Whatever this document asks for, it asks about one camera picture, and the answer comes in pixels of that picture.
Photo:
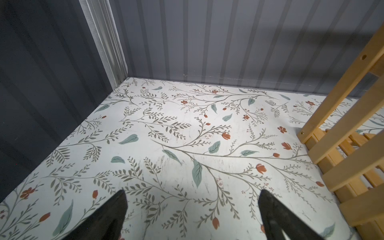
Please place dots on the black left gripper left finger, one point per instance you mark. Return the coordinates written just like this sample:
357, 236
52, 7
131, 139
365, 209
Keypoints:
105, 223

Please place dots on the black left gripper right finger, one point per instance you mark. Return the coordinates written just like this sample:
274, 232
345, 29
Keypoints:
280, 222

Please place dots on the wooden two-tier rack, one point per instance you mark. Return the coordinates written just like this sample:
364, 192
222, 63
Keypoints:
353, 163

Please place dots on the aluminium corner post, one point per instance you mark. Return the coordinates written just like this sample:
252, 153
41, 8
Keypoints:
101, 22

